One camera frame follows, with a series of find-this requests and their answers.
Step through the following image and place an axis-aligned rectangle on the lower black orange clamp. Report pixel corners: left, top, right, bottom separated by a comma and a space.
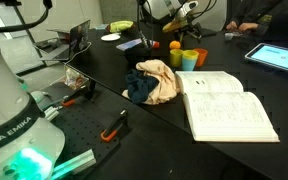
100, 109, 128, 143

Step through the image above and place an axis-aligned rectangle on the small red toy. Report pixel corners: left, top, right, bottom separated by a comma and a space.
152, 41, 160, 49

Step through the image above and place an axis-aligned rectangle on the green yellow plush toy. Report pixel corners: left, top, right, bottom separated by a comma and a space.
106, 20, 134, 33

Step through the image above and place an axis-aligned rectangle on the orange plastic cup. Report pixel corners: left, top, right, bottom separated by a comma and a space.
195, 48, 208, 67

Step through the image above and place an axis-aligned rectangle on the aluminium rail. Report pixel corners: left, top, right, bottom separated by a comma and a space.
50, 149, 97, 180

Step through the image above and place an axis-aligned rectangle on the open white book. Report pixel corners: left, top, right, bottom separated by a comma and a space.
176, 71, 280, 143

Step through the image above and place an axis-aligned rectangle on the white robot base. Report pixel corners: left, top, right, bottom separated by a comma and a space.
0, 52, 65, 180

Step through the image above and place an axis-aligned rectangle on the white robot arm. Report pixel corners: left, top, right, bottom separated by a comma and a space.
142, 0, 199, 33

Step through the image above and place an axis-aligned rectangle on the beige and navy cloth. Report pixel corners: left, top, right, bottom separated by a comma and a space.
122, 59, 179, 105

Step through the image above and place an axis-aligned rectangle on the upper black orange clamp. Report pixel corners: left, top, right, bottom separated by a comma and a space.
62, 80, 96, 107

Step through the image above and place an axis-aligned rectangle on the black laptop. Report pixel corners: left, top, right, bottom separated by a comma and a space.
40, 20, 90, 61

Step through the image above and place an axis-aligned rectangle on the blue plastic cup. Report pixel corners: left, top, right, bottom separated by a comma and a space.
182, 58, 196, 71

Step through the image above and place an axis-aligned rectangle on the olive yellow plastic cup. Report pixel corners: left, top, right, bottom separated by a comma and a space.
170, 49, 183, 67

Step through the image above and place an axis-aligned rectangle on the UIST proceedings book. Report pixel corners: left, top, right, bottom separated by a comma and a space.
116, 38, 142, 51

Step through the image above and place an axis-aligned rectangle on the black orange clamp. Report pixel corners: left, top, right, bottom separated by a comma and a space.
100, 109, 128, 143
62, 80, 96, 107

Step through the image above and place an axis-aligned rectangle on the clear plastic bag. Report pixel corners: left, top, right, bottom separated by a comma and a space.
64, 66, 87, 90

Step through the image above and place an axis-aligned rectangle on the orange fruit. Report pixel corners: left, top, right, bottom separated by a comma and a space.
169, 41, 181, 49

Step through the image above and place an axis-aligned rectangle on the white plate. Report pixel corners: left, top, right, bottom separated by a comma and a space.
101, 34, 120, 41

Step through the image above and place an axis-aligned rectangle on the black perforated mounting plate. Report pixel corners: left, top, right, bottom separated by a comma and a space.
40, 101, 119, 173

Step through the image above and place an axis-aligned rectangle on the tablet with lit screen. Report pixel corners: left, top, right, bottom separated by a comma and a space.
245, 43, 288, 72

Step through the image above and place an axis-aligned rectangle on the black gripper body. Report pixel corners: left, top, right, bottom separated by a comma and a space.
162, 15, 194, 33

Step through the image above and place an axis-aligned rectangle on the person's hand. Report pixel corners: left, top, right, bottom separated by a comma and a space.
226, 21, 258, 32

